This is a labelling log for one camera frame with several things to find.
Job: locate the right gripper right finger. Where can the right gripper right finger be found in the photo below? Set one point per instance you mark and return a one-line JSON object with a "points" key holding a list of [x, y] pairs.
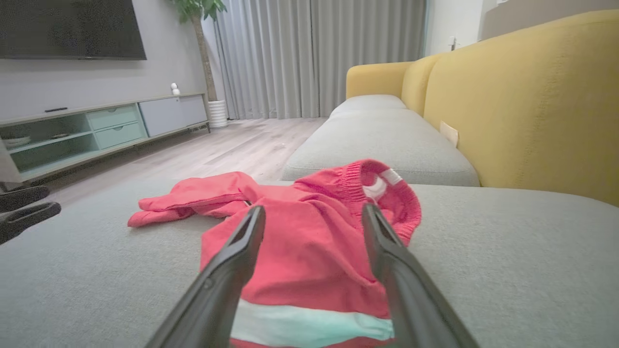
{"points": [[416, 314]]}

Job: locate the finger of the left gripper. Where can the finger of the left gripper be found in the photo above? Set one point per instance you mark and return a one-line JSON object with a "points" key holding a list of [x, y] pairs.
{"points": [[29, 218], [22, 195]]}

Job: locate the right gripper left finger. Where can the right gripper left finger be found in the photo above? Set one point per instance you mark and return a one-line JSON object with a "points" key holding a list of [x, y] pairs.
{"points": [[217, 309]]}

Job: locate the red shorts white stripe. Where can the red shorts white stripe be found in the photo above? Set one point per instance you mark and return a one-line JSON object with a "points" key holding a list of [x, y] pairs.
{"points": [[309, 251]]}

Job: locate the white bowl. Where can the white bowl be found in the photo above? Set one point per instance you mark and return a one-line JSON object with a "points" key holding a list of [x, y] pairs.
{"points": [[17, 141]]}

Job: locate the black remote control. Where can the black remote control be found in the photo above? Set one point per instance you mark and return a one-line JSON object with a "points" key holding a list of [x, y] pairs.
{"points": [[56, 109]]}

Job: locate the large grey sofa cushion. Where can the large grey sofa cushion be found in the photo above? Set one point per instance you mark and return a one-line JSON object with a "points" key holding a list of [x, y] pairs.
{"points": [[508, 270]]}

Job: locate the mint grey TV cabinet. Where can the mint grey TV cabinet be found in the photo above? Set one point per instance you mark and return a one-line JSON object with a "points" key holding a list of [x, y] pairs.
{"points": [[169, 113]]}

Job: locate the black flat television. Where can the black flat television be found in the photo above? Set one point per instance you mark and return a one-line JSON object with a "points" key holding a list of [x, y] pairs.
{"points": [[72, 29]]}

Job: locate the beige sofa label tag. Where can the beige sofa label tag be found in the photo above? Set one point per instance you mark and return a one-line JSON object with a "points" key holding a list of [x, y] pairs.
{"points": [[449, 133]]}

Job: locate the small white round gadget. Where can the small white round gadget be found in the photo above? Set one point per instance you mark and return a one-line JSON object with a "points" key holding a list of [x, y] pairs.
{"points": [[175, 89]]}

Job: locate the white ribbed plant pot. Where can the white ribbed plant pot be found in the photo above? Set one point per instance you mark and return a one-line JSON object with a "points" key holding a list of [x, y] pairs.
{"points": [[217, 115]]}

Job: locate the small grey sofa seat cushion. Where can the small grey sofa seat cushion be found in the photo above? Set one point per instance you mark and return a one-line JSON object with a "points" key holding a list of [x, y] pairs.
{"points": [[367, 102]]}

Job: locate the green indoor tree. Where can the green indoor tree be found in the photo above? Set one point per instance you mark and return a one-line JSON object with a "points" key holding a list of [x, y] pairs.
{"points": [[203, 48]]}

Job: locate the grey pleated curtain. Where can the grey pleated curtain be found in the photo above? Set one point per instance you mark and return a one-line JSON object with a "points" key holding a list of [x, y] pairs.
{"points": [[314, 53]]}

